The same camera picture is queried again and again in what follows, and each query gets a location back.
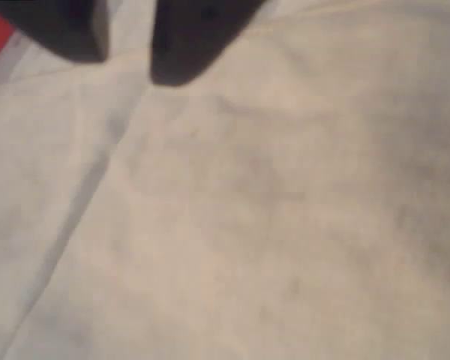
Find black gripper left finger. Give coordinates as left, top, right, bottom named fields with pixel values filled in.
left=0, top=0, right=110, bottom=63

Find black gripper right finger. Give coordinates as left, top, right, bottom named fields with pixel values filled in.
left=148, top=0, right=264, bottom=87

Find white cloth with stripes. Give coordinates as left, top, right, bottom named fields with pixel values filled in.
left=0, top=0, right=450, bottom=360

